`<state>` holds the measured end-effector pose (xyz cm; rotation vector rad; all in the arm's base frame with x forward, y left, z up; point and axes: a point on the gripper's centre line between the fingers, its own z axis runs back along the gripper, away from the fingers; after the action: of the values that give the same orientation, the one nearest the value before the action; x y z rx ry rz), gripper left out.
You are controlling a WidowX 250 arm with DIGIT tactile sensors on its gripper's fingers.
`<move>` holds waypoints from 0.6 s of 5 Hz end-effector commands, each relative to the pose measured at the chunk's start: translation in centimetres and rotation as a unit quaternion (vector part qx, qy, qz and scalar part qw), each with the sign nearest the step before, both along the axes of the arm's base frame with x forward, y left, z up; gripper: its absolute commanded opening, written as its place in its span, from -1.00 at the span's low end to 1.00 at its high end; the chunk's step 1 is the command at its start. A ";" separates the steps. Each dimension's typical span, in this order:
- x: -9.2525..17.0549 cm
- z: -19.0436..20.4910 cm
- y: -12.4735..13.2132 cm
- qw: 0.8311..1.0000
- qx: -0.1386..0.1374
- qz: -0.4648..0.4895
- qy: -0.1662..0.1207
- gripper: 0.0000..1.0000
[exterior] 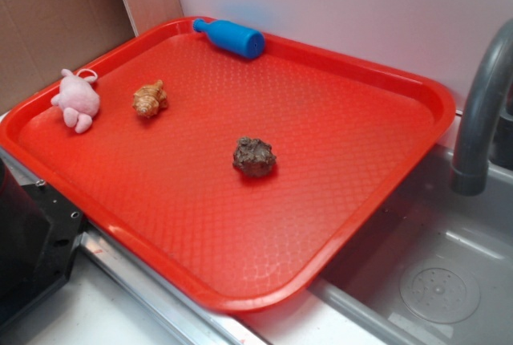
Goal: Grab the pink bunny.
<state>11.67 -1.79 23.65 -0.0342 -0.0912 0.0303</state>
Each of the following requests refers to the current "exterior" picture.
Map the red plastic tray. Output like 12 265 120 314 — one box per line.
1 18 455 313

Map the grey toy sink basin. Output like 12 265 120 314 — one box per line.
311 147 512 344

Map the brown cardboard panel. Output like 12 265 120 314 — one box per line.
1 0 183 112

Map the tan conch seashell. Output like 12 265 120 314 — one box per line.
132 79 168 118

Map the grey toy faucet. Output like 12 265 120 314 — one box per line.
450 20 512 196

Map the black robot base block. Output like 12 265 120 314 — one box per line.
1 163 85 331

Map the brown lumpy rock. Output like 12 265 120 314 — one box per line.
232 136 277 178

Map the blue plastic bottle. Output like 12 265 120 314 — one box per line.
192 18 265 59

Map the pink plush bunny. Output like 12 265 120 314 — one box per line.
50 69 100 134

